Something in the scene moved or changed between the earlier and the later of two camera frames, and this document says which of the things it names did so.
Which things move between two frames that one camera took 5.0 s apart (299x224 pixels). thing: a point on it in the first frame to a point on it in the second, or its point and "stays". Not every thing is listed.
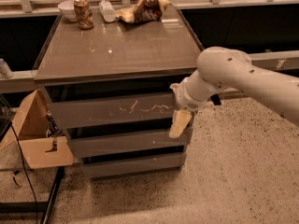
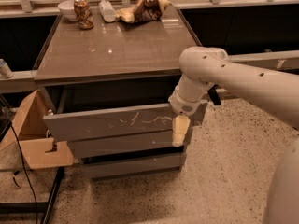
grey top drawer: [115, 111] to [149, 120]
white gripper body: [184, 97] stays
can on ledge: [5, 70] stays
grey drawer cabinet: [111, 87] stays
